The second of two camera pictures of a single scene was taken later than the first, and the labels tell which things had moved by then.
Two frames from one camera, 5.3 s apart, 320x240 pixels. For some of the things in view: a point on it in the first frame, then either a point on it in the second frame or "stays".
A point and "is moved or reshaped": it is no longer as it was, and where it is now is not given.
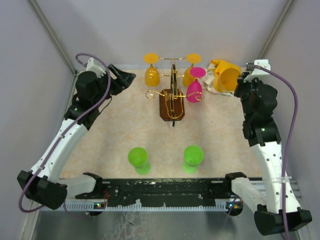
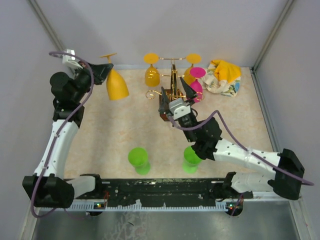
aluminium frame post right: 289,5 stays
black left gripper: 123,80 -> 101,72
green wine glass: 193,156 stays
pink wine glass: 194,93 stays
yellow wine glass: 152,74 stays
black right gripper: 240,83 -> 190,93
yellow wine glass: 225,79 is moved or reshaped
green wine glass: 137,158 stays
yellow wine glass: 192,58 stays
